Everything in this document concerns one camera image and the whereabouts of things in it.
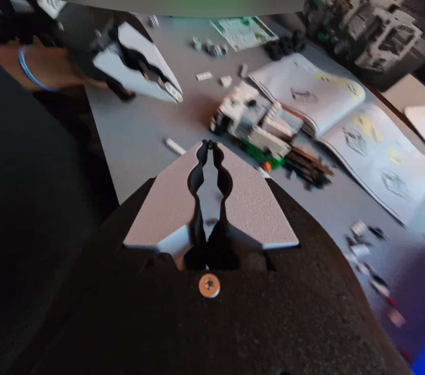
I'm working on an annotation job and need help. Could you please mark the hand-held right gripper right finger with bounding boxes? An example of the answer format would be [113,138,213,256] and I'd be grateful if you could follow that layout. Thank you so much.
[207,140,300,271]

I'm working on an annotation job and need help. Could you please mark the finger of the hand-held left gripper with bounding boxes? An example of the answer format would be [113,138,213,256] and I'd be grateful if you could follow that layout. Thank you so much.
[117,21,184,97]
[93,49,180,104]

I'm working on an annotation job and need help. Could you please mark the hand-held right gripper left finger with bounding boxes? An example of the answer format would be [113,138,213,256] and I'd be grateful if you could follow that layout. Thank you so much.
[123,140,208,272]

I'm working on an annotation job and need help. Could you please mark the person's left forearm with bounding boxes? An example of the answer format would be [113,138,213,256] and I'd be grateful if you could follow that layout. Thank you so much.
[0,44,42,91]

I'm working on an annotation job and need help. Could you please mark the long white lego piece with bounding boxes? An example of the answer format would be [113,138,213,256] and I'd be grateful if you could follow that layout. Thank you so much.
[165,138,187,157]

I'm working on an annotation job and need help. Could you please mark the grey wheel lego assembly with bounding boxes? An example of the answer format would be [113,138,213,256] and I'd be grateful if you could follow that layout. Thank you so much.
[204,39,230,58]

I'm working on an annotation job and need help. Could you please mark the white green lego truck model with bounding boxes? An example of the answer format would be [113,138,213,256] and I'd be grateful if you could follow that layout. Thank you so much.
[209,81,334,190]

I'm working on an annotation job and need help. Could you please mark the pile of small lego pieces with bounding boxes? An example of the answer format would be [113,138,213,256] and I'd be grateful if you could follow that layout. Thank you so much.
[344,220,410,329]

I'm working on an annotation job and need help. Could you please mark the open lego instruction booklet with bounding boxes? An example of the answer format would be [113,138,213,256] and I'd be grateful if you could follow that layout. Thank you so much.
[248,53,425,227]

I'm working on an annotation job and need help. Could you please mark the pile of black lego tyres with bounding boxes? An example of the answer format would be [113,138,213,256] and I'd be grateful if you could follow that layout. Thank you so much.
[265,31,307,61]

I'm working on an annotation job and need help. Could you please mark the lego set box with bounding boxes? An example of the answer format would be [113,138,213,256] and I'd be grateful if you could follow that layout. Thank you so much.
[303,0,425,84]

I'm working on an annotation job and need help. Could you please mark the person's left hand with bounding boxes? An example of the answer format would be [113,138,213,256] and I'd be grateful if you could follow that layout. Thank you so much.
[33,49,110,91]

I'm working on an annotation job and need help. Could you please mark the blue wristband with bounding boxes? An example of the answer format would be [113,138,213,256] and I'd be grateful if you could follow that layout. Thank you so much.
[17,46,62,93]

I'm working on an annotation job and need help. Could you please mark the green white leaflet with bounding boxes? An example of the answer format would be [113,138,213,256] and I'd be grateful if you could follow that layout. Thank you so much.
[210,16,279,52]

